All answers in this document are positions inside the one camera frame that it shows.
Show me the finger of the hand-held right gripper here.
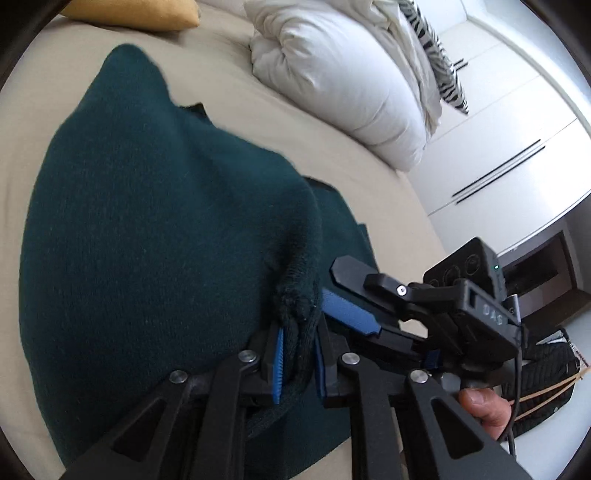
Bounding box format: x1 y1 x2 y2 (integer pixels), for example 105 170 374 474
322 287 446 367
329 256 419 306

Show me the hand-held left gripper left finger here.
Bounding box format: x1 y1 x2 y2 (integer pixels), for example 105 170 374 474
60 323 284 480

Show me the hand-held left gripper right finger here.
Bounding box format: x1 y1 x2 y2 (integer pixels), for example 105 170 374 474
313 318 532 480

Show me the dark green sweater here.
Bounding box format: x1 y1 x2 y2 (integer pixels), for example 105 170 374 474
18 44 380 480

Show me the person's right hand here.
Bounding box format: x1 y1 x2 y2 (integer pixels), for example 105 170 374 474
458 388 515 428

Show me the bed with beige sheet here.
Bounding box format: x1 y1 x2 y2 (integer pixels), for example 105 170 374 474
0 0 445 480

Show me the dark wooden cabinet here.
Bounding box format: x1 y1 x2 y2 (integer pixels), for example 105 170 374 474
501 230 583 324

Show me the black bag on floor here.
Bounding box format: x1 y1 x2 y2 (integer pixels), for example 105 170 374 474
508 328 583 439

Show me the thin tan stick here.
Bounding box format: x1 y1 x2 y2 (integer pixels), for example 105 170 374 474
519 369 591 402
513 376 587 422

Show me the white folded duvet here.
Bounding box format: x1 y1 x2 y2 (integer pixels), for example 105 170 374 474
243 0 444 172

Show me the white wardrobe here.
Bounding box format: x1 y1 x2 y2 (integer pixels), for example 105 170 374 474
409 0 591 259

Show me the zebra striped pillow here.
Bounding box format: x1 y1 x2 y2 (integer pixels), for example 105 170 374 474
399 0 469 115

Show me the yellow pillow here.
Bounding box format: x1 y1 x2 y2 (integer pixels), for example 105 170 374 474
60 0 200 31

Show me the black cable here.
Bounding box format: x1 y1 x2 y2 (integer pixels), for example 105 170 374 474
505 295 529 462

